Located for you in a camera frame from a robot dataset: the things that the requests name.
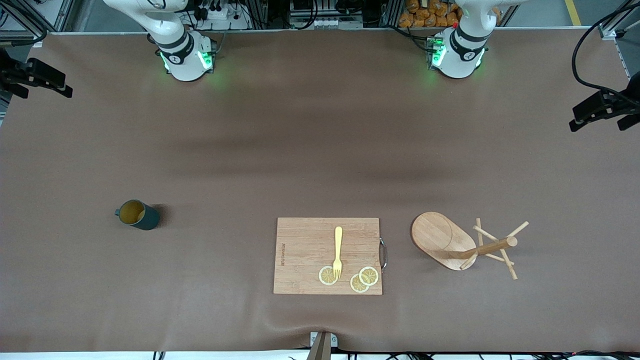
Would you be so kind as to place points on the wooden mug tree rack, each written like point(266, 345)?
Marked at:
point(435, 235)

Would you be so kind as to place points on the yellow plastic fork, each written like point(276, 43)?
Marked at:
point(338, 240)

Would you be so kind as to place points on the lemon slice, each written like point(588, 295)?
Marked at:
point(370, 275)
point(325, 276)
point(356, 286)

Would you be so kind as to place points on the white power strip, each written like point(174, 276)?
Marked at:
point(222, 16)

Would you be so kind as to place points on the grey electronics box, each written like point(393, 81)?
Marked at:
point(325, 22)

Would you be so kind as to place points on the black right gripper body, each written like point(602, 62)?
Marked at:
point(20, 75)

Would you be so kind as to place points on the teal cup with yellow inside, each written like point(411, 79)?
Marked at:
point(150, 220)

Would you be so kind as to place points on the metal table edge bracket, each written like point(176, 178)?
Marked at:
point(321, 347)

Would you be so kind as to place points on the aluminium frame post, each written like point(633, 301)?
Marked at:
point(617, 20)
point(50, 15)

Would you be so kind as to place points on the bamboo cutting board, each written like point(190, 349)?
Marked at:
point(305, 250)

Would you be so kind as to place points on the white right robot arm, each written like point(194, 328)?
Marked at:
point(185, 65)

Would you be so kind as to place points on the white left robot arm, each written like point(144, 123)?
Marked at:
point(457, 62)

